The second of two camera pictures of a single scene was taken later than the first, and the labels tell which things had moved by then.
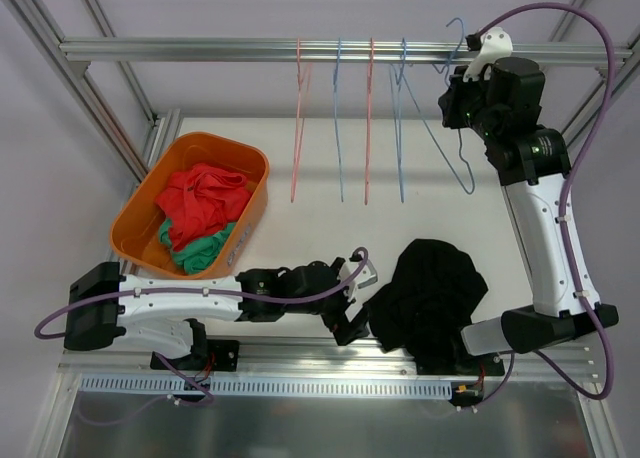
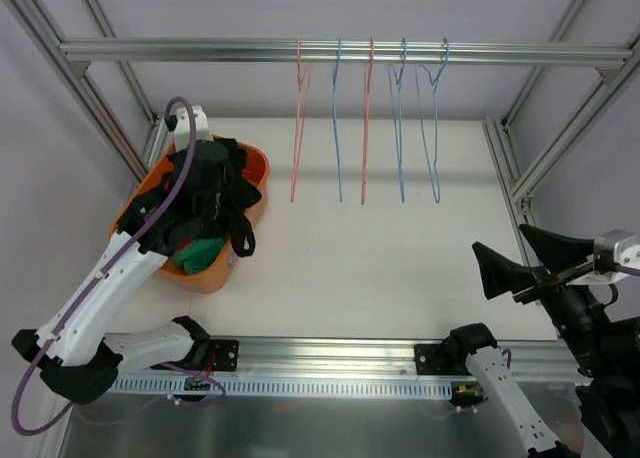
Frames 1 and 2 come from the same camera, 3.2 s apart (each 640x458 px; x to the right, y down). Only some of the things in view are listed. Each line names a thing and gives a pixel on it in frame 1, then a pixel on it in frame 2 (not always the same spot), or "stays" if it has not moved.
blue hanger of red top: (395, 96) stays
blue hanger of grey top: (336, 79) stays
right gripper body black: (451, 103) → (542, 282)
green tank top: (196, 256) stays
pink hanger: (303, 80) stays
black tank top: (421, 313) → (212, 205)
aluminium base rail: (314, 360) stays
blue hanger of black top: (427, 119) → (433, 83)
